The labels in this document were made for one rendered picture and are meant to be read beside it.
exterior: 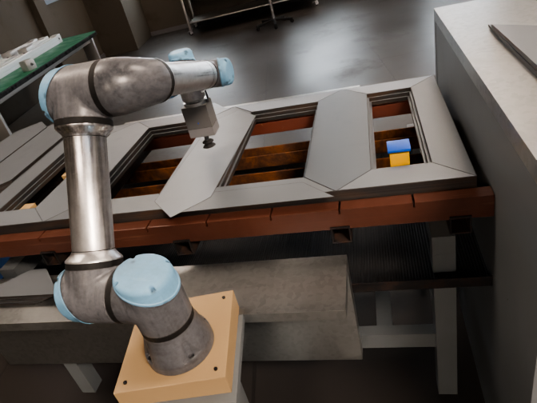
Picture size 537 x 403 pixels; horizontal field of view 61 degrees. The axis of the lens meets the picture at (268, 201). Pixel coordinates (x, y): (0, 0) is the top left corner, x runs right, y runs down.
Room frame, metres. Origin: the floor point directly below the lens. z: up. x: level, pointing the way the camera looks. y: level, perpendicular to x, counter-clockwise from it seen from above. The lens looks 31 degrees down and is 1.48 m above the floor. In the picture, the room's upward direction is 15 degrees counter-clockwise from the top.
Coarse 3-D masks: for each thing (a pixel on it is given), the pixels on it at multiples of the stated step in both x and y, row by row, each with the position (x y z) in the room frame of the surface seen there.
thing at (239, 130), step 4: (224, 128) 1.63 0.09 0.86; (228, 128) 1.62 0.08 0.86; (232, 128) 1.61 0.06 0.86; (236, 128) 1.60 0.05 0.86; (240, 128) 1.59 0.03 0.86; (244, 128) 1.58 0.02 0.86; (248, 128) 1.57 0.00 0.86; (220, 132) 1.60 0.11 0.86; (224, 132) 1.59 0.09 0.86; (228, 132) 1.58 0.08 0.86; (232, 132) 1.57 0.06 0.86; (236, 132) 1.56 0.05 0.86; (240, 132) 1.55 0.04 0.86; (244, 132) 1.54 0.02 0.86; (212, 136) 1.58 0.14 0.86; (216, 136) 1.57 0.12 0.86; (220, 136) 1.56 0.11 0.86; (224, 136) 1.55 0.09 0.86; (228, 136) 1.54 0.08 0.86
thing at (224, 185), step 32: (384, 96) 1.57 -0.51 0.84; (160, 128) 1.84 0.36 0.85; (416, 128) 1.28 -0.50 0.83; (64, 160) 1.80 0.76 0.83; (128, 160) 1.62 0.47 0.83; (32, 192) 1.57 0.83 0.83; (352, 192) 0.99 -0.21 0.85; (384, 192) 0.96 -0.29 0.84; (416, 192) 0.94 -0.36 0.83; (32, 224) 1.27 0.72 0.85; (64, 224) 1.24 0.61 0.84
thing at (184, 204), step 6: (186, 198) 1.16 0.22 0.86; (192, 198) 1.15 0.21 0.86; (198, 198) 1.14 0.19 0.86; (204, 198) 1.14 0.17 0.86; (162, 204) 1.17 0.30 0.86; (168, 204) 1.16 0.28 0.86; (174, 204) 1.15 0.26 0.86; (180, 204) 1.14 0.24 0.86; (186, 204) 1.13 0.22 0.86; (192, 204) 1.12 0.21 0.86; (168, 210) 1.12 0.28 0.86; (174, 210) 1.11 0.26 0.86
